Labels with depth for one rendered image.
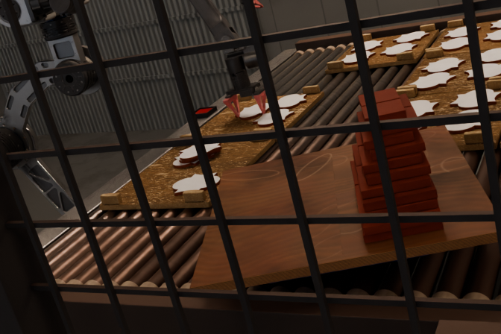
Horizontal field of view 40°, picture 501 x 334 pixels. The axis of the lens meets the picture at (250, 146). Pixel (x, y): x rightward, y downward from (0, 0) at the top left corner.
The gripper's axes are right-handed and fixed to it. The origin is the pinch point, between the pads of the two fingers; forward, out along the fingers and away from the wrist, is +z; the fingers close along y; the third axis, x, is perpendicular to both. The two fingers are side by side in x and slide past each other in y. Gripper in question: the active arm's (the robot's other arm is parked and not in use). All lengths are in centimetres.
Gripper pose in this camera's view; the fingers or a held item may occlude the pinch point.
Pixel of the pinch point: (250, 112)
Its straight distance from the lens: 230.0
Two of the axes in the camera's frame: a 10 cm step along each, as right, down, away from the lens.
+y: -8.5, 1.0, 5.2
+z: 2.9, 9.1, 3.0
